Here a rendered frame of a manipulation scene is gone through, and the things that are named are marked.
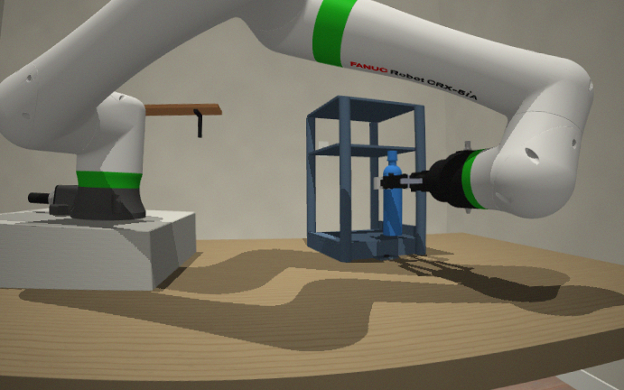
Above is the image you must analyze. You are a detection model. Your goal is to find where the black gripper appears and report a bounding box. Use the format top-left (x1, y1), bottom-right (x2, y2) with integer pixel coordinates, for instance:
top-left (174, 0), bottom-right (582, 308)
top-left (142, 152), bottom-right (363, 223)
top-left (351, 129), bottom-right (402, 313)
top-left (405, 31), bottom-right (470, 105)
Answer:
top-left (374, 159), bottom-right (447, 202)

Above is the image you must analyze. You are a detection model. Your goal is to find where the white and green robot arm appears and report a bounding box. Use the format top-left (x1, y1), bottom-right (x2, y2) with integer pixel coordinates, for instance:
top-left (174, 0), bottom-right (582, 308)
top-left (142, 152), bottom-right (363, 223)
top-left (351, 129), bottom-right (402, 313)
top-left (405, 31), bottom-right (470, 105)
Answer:
top-left (0, 0), bottom-right (594, 220)

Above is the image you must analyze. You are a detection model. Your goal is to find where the blue bottle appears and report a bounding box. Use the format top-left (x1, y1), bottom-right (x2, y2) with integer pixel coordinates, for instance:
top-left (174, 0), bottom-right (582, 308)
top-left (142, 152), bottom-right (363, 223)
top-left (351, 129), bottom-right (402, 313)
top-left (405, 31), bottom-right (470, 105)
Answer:
top-left (383, 151), bottom-right (402, 236)

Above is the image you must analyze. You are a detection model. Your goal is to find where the blue shelving unit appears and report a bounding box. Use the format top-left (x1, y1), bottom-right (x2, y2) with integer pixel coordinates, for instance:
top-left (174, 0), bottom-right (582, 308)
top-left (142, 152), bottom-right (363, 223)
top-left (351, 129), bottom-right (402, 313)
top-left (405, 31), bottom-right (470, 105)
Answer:
top-left (306, 96), bottom-right (426, 263)

